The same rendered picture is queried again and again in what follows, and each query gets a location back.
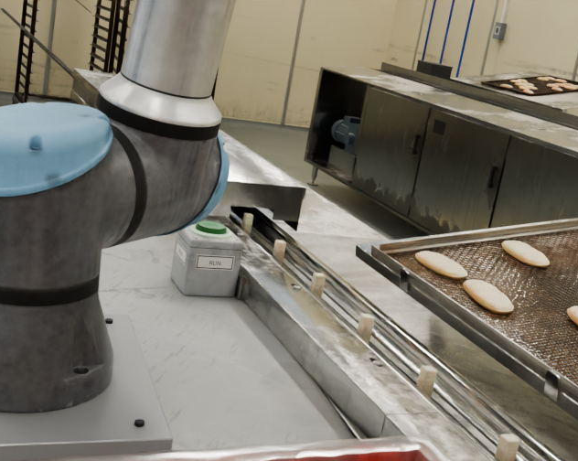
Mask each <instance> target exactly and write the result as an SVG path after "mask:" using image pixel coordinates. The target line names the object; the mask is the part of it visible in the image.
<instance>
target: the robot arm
mask: <svg viewBox="0 0 578 461"><path fill-rule="evenodd" d="M235 1H236V0H136V3H135V7H134V14H133V19H132V23H131V27H130V31H129V36H128V39H127V44H126V48H125V52H124V57H123V65H122V68H121V71H120V72H119V73H118V74H117V75H115V76H114V77H112V78H110V79H109V80H107V81H106V82H104V83H102V85H101V86H100V90H99V94H98V99H97V102H96V107H95V109H94V108H91V107H88V106H84V105H79V104H73V103H65V102H47V103H35V102H28V103H19V104H12V105H7V106H2V107H0V412H1V413H43V412H50V411H56V410H61V409H66V408H69V407H73V406H76V405H79V404H82V403H85V402H87V401H89V400H91V399H93V398H95V397H97V396H98V395H100V394H101V393H102V392H104V391H105V390H106V389H107V388H108V386H109V385H110V383H111V381H112V367H113V350H112V343H111V340H110V336H109V333H108V329H107V326H106V322H105V319H104V315H103V312H102V306H101V302H100V298H99V281H100V271H101V259H102V249H106V248H110V247H113V246H116V245H120V244H124V243H127V242H131V241H138V240H141V239H145V238H149V237H153V236H163V235H169V234H172V233H176V232H178V231H181V230H183V229H185V228H186V227H188V226H191V225H193V224H195V223H197V222H199V221H201V220H203V219H204V218H206V217H207V216H208V215H209V214H210V212H211V211H212V210H214V209H215V208H216V206H217V205H218V203H219V201H220V200H221V198H222V196H223V193H224V191H225V188H226V186H227V183H228V178H229V171H230V161H229V154H228V153H227V152H225V151H224V148H223V146H224V145H225V142H224V140H223V138H222V136H221V134H220V132H219V127H220V123H221V117H222V115H221V113H220V111H219V109H218V107H217V106H216V104H215V102H214V101H213V100H212V96H211V93H212V89H213V85H214V82H215V79H216V75H217V71H218V67H219V62H220V58H221V54H222V50H223V47H224V43H225V40H226V36H227V33H228V29H229V25H230V20H231V16H232V12H233V8H234V5H235Z"/></svg>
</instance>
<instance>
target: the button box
mask: <svg viewBox="0 0 578 461"><path fill-rule="evenodd" d="M189 227H190V226H188V227H186V228H185V229H183V230H181V231H178V232H177V237H176V244H175V250H174V257H173V263H172V269H171V278H172V280H173V281H174V282H175V284H176V285H177V287H178V288H179V290H180V291H181V292H182V294H183V295H192V296H218V297H233V296H235V298H236V299H237V300H241V290H242V285H243V277H242V276H241V275H240V274H239V269H240V263H241V253H242V247H243V242H242V241H241V240H240V239H239V238H238V237H237V236H236V235H235V234H234V233H233V232H232V231H231V230H229V229H228V228H227V227H226V228H227V229H228V230H229V231H230V232H231V233H232V235H231V237H230V238H228V239H211V238H206V237H201V236H198V235H196V234H194V233H192V232H191V231H190V230H189Z"/></svg>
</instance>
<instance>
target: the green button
mask: <svg viewBox="0 0 578 461"><path fill-rule="evenodd" d="M196 229H197V230H198V231H202V232H206V233H210V234H225V233H226V232H227V228H226V227H225V226H224V225H223V224H220V223H217V222H214V221H199V222H198V223H197V224H196Z"/></svg>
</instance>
